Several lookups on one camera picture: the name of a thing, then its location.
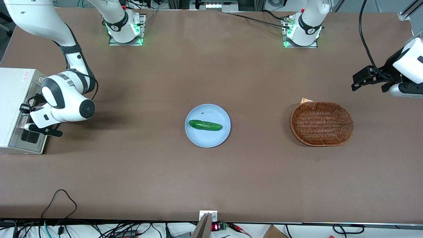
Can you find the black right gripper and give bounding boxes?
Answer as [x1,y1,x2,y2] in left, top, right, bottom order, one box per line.
[20,96,44,115]

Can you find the short black table cable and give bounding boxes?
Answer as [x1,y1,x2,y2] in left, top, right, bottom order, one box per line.
[262,10,288,21]

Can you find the glass oven door with handle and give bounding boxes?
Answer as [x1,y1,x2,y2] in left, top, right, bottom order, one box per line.
[9,99,48,155]

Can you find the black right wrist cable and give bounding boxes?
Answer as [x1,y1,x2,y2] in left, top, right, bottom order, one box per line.
[71,70,99,101]

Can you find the thin black looped cable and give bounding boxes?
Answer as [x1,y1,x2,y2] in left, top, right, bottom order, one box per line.
[41,189,78,219]

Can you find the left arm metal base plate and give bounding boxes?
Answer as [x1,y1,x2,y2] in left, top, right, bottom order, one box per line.
[282,17,318,49]

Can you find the green cucumber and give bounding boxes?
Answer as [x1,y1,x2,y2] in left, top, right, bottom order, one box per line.
[189,120,223,132]

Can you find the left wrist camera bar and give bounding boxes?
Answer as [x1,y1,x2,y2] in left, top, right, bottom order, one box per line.
[389,82,423,99]

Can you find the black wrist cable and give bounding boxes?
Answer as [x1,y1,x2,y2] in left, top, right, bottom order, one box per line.
[71,70,99,101]
[359,0,389,80]

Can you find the grey aluminium bar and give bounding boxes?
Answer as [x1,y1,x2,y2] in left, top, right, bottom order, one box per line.
[191,213,212,238]

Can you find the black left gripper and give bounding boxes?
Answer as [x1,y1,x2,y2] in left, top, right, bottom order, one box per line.
[351,49,403,93]

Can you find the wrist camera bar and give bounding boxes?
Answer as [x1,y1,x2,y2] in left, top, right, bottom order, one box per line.
[389,82,423,99]
[24,123,64,137]

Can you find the white toaster oven body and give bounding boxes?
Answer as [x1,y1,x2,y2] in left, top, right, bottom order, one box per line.
[0,67,48,155]

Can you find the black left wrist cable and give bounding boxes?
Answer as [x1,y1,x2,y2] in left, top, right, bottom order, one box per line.
[359,0,389,80]

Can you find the long black table cable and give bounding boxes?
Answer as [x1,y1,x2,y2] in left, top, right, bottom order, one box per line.
[229,13,293,29]

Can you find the black power adapter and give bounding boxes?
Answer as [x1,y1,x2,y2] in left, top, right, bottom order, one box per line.
[112,230,138,238]

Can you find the brown cardboard box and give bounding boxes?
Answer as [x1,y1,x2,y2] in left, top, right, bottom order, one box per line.
[263,225,288,238]

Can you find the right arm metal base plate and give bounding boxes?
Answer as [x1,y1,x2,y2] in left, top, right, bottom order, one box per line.
[109,14,147,46]

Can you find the red black clip leads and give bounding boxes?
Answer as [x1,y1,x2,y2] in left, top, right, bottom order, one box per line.
[228,223,251,238]

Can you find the light blue plate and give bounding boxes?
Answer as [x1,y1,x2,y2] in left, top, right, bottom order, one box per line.
[185,104,231,148]

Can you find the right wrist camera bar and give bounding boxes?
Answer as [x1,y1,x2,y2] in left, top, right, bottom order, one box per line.
[24,123,64,137]

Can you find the black cable coil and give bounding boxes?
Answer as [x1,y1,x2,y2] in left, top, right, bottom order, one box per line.
[332,224,365,234]

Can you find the white electronics box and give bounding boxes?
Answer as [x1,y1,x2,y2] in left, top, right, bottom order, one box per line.
[205,0,239,13]

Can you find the brown wicker basket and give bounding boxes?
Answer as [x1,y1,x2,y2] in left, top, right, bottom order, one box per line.
[290,101,354,147]

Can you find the silver mounting plate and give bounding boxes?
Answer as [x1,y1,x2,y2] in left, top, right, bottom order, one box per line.
[199,211,218,222]

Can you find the aluminium frame profile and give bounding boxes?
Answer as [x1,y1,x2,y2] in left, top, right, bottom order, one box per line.
[398,0,423,21]

